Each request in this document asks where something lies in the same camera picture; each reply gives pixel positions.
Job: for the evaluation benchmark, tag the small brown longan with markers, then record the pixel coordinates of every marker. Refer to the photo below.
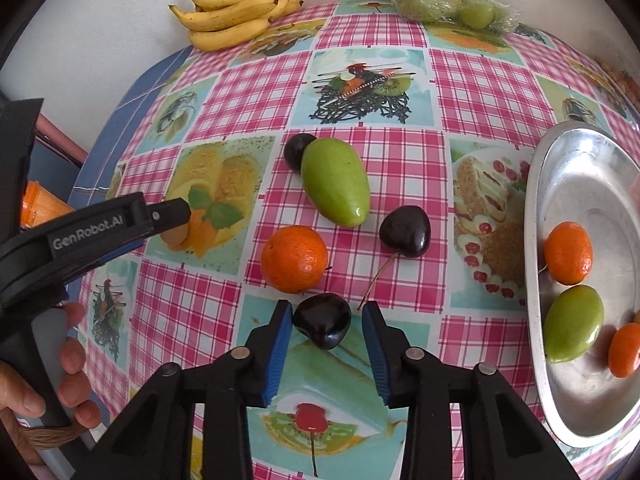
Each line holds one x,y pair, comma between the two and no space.
176,235

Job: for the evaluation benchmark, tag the yellow banana bunch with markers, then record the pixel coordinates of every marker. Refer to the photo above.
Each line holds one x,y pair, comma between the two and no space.
218,25

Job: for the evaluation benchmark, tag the large orange tangerine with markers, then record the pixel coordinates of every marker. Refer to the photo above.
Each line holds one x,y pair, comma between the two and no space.
294,259

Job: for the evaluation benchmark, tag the dark cherry with stem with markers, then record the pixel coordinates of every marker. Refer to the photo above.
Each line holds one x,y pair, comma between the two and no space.
406,231

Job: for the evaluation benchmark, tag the dark green mango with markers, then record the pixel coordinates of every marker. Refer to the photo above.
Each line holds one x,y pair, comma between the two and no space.
335,182

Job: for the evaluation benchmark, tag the silver metal bowl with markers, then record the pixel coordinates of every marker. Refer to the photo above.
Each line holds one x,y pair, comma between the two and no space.
581,175

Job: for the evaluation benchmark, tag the orange plastic cup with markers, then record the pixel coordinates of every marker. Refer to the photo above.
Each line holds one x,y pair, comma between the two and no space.
40,206

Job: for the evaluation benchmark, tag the person's left hand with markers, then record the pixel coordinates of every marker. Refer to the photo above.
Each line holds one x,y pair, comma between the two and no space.
18,398

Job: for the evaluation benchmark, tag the blue cloth under tablecloth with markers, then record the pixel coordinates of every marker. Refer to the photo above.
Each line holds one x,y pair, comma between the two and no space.
96,173

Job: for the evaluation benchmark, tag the plastic tray of green fruits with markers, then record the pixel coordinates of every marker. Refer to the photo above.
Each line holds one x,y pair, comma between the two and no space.
493,16

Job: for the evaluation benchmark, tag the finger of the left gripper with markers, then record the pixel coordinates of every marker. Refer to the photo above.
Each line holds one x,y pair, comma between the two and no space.
100,239

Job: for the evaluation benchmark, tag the dark cherry back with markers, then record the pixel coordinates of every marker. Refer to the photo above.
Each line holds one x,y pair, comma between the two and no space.
294,149

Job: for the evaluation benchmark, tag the pale green mango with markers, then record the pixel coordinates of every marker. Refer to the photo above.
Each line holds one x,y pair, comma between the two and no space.
572,324

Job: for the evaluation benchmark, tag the medium orange tangerine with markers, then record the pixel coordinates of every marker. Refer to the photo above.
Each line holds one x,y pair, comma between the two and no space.
568,253

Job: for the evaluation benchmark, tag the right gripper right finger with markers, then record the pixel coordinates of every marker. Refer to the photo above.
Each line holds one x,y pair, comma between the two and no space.
408,377

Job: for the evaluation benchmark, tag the pink checkered tablecloth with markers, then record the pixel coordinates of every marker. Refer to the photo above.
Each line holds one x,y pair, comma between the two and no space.
442,117

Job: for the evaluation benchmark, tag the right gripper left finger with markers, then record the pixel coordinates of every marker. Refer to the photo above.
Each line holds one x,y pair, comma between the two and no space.
247,376

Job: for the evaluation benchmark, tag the small orange tangerine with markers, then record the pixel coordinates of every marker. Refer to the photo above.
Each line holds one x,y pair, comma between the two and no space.
623,352

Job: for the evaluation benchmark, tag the dark cherry front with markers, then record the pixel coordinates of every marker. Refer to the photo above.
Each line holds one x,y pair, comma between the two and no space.
324,319

